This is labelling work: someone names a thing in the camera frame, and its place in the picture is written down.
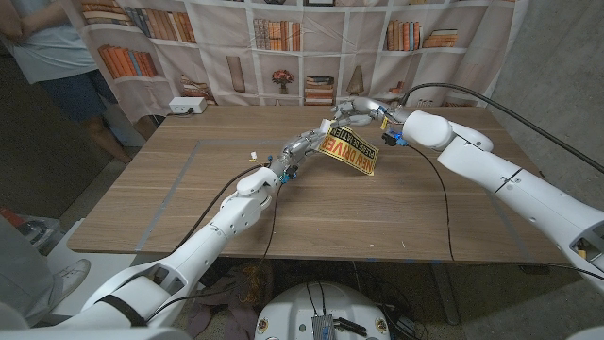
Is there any grey table leg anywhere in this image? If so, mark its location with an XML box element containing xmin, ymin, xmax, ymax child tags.
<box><xmin>431</xmin><ymin>263</ymin><xmax>461</xmax><ymax>327</ymax></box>

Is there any grey finned module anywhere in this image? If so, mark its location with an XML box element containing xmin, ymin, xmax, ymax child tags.
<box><xmin>310</xmin><ymin>314</ymin><xmax>336</xmax><ymax>340</ymax></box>

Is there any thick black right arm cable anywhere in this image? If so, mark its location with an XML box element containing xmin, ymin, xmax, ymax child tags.
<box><xmin>398</xmin><ymin>82</ymin><xmax>604</xmax><ymax>175</ymax></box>

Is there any standing person in light shirt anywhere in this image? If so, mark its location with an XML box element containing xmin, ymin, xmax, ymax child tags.
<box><xmin>0</xmin><ymin>0</ymin><xmax>147</xmax><ymax>164</ymax></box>

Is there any black connector bar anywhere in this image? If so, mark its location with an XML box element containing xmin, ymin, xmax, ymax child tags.
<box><xmin>332</xmin><ymin>316</ymin><xmax>367</xmax><ymax>338</ymax></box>

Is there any yellow new driver bumper sticker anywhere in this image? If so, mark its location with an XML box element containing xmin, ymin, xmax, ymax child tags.
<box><xmin>316</xmin><ymin>125</ymin><xmax>380</xmax><ymax>177</ymax></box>

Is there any seated person in grey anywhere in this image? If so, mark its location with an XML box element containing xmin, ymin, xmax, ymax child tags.
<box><xmin>0</xmin><ymin>214</ymin><xmax>92</xmax><ymax>330</ymax></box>

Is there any clear plastic bag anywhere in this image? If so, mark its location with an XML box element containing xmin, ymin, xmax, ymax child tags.
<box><xmin>0</xmin><ymin>207</ymin><xmax>65</xmax><ymax>256</ymax></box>

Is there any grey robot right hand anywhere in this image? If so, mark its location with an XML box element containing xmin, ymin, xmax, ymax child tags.
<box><xmin>331</xmin><ymin>96</ymin><xmax>411</xmax><ymax>128</ymax></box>

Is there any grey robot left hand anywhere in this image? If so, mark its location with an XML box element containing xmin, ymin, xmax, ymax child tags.
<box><xmin>271</xmin><ymin>127</ymin><xmax>331</xmax><ymax>185</ymax></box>

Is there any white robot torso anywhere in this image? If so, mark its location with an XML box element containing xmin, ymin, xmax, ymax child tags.
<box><xmin>254</xmin><ymin>281</ymin><xmax>392</xmax><ymax>340</ymax></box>

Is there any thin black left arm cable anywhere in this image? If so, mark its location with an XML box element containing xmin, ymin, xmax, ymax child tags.
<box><xmin>143</xmin><ymin>182</ymin><xmax>284</xmax><ymax>325</ymax></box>

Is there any white power strip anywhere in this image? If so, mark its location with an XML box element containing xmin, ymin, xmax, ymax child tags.
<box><xmin>168</xmin><ymin>96</ymin><xmax>209</xmax><ymax>115</ymax></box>

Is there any grey tape outline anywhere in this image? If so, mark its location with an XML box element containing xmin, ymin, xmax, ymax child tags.
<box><xmin>134</xmin><ymin>138</ymin><xmax>525</xmax><ymax>252</ymax></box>

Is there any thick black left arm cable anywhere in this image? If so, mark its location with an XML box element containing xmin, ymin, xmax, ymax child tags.
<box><xmin>172</xmin><ymin>162</ymin><xmax>273</xmax><ymax>254</ymax></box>

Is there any printed bookshelf backdrop cloth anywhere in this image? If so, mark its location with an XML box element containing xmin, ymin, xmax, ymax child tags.
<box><xmin>60</xmin><ymin>0</ymin><xmax>529</xmax><ymax>124</ymax></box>

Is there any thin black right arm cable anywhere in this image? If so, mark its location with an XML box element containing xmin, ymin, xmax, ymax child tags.
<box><xmin>405</xmin><ymin>144</ymin><xmax>604</xmax><ymax>282</ymax></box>

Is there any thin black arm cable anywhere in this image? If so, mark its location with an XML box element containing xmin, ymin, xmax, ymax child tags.
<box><xmin>143</xmin><ymin>182</ymin><xmax>284</xmax><ymax>325</ymax></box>
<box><xmin>405</xmin><ymin>144</ymin><xmax>604</xmax><ymax>282</ymax></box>

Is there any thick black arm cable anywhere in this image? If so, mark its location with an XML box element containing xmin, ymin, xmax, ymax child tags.
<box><xmin>172</xmin><ymin>162</ymin><xmax>273</xmax><ymax>254</ymax></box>
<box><xmin>398</xmin><ymin>82</ymin><xmax>604</xmax><ymax>175</ymax></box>

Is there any purple cloth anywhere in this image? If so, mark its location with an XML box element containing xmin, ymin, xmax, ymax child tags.
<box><xmin>186</xmin><ymin>262</ymin><xmax>275</xmax><ymax>340</ymax></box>

